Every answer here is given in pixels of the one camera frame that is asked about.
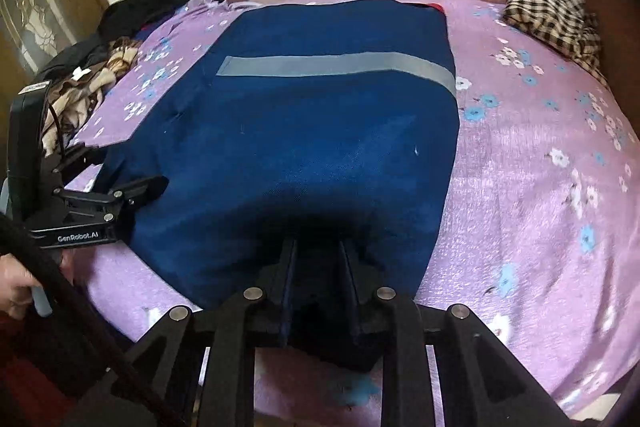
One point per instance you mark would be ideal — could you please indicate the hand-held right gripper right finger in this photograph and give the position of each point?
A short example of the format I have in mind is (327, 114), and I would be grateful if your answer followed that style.
(350, 287)

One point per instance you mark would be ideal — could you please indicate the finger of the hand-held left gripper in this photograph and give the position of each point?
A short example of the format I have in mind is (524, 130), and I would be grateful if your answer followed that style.
(82, 157)
(130, 192)

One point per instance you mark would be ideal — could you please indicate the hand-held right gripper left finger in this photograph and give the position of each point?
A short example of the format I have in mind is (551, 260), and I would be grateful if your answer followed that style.
(287, 287)

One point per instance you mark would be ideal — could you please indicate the blue jacket with red collar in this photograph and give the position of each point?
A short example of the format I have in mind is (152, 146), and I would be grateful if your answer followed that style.
(320, 132)

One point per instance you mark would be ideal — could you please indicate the black clothes pile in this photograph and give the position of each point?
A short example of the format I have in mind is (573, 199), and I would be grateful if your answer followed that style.
(135, 14)

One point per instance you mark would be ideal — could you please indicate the person's left hand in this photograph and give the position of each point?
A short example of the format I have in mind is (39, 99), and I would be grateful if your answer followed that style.
(22, 279)

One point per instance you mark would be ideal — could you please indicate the brown patterned cloth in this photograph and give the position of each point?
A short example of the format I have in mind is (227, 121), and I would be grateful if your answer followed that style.
(85, 92)

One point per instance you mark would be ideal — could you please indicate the purple floral bedsheet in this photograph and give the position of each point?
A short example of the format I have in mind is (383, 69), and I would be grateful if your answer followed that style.
(525, 207)

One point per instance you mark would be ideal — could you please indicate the black and cream checkered cloth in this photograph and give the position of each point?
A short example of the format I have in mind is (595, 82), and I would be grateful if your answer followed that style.
(555, 24)

